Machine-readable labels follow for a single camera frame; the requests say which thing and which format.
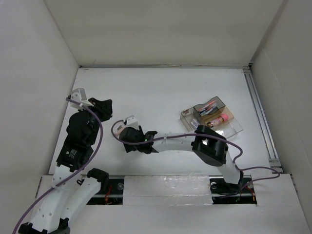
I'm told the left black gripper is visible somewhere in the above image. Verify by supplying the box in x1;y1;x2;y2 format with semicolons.
79;97;113;144

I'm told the orange pen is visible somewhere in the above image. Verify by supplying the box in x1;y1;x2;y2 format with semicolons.
198;100;216;113

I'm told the red gel pen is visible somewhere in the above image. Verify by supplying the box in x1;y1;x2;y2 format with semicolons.
200;103;217;115

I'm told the pink cap crayon jar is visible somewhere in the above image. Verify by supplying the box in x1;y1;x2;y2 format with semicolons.
207;114;229;129

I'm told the pink eraser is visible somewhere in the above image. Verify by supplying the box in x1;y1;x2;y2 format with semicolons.
114;125;125;137

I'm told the blue gel pen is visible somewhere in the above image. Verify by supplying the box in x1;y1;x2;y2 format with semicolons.
200;106;215;116

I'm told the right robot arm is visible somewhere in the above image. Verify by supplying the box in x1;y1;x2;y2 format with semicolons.
118;125;243;195

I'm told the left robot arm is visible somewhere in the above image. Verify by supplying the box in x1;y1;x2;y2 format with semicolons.
13;97;113;234

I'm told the clear desk organizer tray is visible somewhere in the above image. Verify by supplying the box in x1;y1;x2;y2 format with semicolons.
180;96;243;138

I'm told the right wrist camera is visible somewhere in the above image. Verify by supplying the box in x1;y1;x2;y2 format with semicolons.
124;116;139;129

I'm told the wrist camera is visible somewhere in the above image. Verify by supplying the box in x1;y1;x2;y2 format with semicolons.
68;88;91;109
124;116;139;129

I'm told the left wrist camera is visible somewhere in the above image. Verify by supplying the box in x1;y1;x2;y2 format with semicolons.
68;88;91;109

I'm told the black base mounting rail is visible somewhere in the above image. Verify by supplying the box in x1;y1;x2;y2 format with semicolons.
87;177;124;205

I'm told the aluminium rail right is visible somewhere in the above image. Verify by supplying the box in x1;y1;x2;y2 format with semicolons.
243;66;284;173

